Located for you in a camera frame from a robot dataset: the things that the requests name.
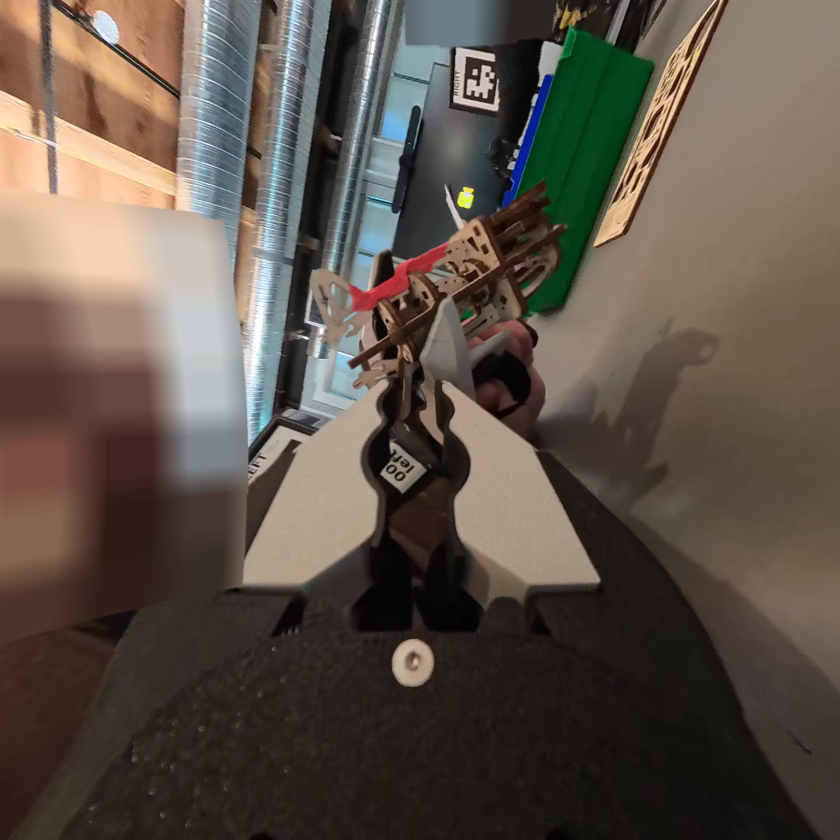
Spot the laser-cut wooden parts sheet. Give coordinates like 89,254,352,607
592,0,731,249

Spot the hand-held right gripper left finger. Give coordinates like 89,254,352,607
243,379,412,629

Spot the narrow silver duct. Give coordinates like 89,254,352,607
320,0,396,278

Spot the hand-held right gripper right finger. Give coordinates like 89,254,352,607
425,379,602,629

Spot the large silver spiral duct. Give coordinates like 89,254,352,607
176,0,265,231
244,0,317,448

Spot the wooden mechanical model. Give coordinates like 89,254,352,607
308,180,568,395

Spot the framed RIGHT marker sign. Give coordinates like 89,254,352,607
449,46,504,116

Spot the black webcam bar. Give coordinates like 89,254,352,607
396,105,422,214

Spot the red rubber band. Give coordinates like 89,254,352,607
348,241,455,313

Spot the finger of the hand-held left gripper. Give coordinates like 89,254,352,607
419,297,480,401

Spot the green plastic bin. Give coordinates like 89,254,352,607
521,26,656,317

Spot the small wooden model part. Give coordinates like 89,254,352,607
353,357,421,421

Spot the framed marker sign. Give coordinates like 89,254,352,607
248,410,322,488
449,46,504,116

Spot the person's left hand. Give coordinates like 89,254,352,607
472,322,547,431

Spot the blue plastic bin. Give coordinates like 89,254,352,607
502,73,553,212

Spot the black bag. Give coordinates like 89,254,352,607
550,0,667,56

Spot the black monitor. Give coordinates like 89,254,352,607
392,41,547,263

